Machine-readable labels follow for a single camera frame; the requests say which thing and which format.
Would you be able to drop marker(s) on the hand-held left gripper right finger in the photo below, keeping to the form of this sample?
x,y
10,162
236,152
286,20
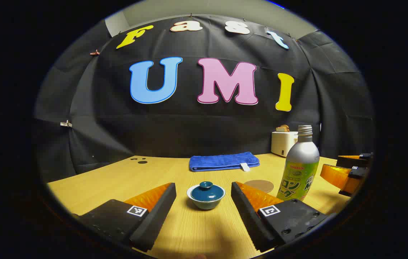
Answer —
x,y
250,219

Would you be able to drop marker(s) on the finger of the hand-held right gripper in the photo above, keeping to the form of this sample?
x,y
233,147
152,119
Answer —
x,y
354,162
337,176

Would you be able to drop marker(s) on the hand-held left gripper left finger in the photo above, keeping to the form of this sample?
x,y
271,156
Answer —
x,y
153,219

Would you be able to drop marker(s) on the round brown coaster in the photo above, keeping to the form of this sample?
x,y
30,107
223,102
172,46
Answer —
x,y
261,186

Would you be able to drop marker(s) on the silver green water bottle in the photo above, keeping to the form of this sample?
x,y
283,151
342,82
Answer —
x,y
301,158

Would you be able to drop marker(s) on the white teacup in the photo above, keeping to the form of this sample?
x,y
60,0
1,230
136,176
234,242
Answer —
x,y
205,205

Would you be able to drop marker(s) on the teal teacup lid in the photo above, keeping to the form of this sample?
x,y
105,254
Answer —
x,y
205,194

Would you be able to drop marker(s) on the white toaster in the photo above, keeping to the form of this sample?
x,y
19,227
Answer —
x,y
282,144

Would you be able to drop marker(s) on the folded blue towel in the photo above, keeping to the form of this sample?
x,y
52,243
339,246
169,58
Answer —
x,y
221,161

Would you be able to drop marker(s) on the toast slice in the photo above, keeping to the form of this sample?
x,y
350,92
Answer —
x,y
283,128

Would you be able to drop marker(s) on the black backdrop cloth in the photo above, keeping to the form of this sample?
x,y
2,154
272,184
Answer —
x,y
189,126

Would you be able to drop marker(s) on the silver cloth clip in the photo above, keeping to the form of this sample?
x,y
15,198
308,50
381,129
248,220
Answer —
x,y
65,124

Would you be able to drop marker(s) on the red cloth clip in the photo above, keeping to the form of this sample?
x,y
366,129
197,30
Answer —
x,y
95,53

